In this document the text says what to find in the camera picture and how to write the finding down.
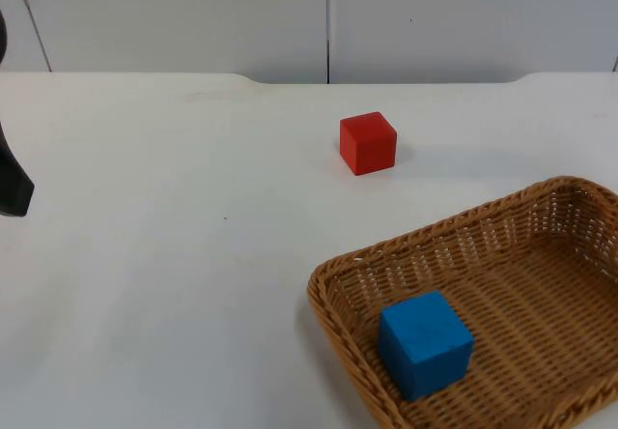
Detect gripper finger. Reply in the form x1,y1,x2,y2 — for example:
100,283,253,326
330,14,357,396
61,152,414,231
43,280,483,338
0,123,36,218

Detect blue cube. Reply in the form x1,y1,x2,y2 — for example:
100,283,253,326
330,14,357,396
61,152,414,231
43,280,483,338
378,290,475,390

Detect red cube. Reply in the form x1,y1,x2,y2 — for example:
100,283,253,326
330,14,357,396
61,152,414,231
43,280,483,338
339,110,399,178

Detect brown wicker basket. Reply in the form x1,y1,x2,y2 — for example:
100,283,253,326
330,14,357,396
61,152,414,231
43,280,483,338
306,174,618,429

